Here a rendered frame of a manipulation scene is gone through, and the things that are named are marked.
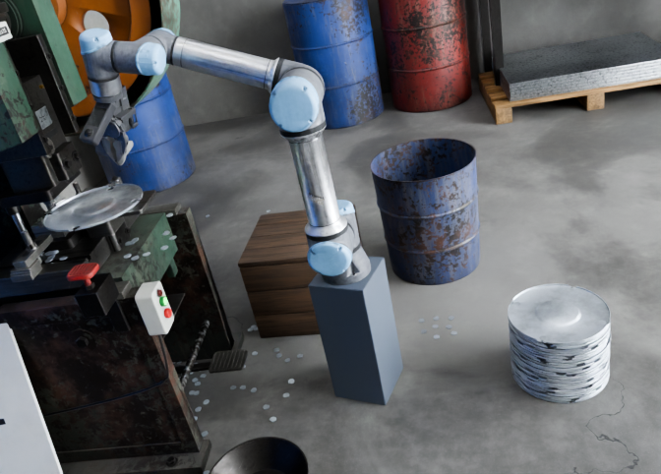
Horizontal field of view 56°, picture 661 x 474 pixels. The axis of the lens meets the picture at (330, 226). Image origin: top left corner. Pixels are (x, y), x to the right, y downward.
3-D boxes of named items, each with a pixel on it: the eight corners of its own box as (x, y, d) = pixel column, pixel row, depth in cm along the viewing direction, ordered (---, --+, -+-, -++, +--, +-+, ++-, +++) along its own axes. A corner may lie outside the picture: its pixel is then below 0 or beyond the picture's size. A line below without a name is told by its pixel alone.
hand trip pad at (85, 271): (109, 285, 159) (99, 261, 155) (100, 299, 153) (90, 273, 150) (85, 288, 160) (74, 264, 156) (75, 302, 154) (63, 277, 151)
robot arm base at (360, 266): (378, 259, 190) (373, 231, 186) (360, 287, 179) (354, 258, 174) (333, 256, 197) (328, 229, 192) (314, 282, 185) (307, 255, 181)
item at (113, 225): (169, 226, 192) (155, 187, 186) (155, 249, 180) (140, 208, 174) (95, 236, 196) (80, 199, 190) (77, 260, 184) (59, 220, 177)
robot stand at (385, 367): (403, 368, 211) (384, 257, 191) (386, 405, 198) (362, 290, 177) (355, 360, 219) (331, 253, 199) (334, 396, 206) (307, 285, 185)
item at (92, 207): (71, 193, 197) (70, 191, 197) (155, 180, 193) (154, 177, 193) (26, 238, 172) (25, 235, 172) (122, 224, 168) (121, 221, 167)
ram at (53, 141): (90, 163, 184) (51, 65, 170) (69, 184, 171) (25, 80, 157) (38, 171, 187) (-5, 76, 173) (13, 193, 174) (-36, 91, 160)
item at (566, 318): (527, 278, 205) (527, 276, 204) (621, 296, 188) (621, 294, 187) (493, 330, 185) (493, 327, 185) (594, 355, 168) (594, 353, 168)
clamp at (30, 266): (61, 248, 180) (46, 216, 175) (32, 279, 165) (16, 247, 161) (42, 250, 181) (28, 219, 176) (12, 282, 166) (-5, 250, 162)
